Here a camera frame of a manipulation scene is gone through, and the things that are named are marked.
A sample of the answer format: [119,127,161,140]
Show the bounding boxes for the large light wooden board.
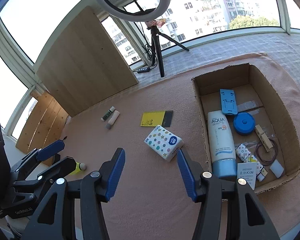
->
[37,6,138,116]

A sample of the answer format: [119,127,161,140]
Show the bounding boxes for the small pink grey-capped bottle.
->
[106,110,120,129]

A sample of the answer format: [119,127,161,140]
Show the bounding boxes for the yellow plastic shuttlecock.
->
[70,162,87,175]

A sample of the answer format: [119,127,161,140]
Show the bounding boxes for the black tripod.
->
[147,25,190,77]

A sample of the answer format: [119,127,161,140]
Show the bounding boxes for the blue plastic phone stand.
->
[219,89,238,115]

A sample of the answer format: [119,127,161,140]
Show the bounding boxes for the yellow black ruler card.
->
[140,111,173,127]

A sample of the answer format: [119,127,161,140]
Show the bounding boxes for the patterned white tissue pack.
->
[144,125,184,162]

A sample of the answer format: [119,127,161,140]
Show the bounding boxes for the patterned white lighter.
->
[236,144,268,182]

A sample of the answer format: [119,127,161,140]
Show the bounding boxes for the white blue sunscreen tube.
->
[207,111,237,180]

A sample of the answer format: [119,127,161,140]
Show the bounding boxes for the brown cardboard box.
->
[193,63,300,193]

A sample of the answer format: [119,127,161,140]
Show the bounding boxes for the green white glue stick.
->
[101,106,116,121]

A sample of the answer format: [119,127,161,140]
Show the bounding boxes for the wooden clothespin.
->
[255,125,274,152]

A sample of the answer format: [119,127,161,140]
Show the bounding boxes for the grey checked bed sheet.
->
[133,32,300,100]

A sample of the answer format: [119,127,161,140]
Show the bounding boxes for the brown hair tie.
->
[255,138,279,167]

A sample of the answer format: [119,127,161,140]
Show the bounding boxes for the pine slat wooden panel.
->
[16,91,69,154]

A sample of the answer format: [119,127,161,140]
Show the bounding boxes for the black inline cable switch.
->
[136,67,151,74]

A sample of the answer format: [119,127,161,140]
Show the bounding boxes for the blue round tape measure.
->
[233,112,256,135]

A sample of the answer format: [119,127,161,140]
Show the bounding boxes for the white ring light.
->
[96,0,171,22]

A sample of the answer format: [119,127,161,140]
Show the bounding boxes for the white usb charger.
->
[237,162,257,190]

